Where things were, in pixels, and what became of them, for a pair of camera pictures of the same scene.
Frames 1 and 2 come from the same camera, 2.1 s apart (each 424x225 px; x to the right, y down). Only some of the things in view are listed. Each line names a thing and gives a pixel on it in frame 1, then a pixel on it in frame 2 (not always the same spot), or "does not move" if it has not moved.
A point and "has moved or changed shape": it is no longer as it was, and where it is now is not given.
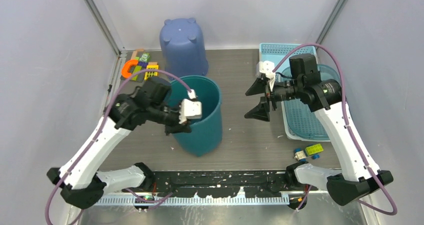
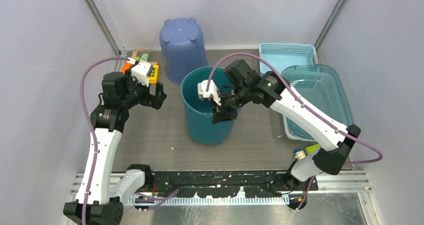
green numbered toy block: (145, 57) does not move
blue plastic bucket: (183, 47) does not move
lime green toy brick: (313, 149) does not move
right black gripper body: (285, 90) to (233, 102)
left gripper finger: (178, 128) to (156, 103)
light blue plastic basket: (274, 52) does not move
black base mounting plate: (218, 184) does not move
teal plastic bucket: (205, 136) has moved or changed shape
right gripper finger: (261, 111) to (224, 115)
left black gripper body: (158, 115) to (142, 94)
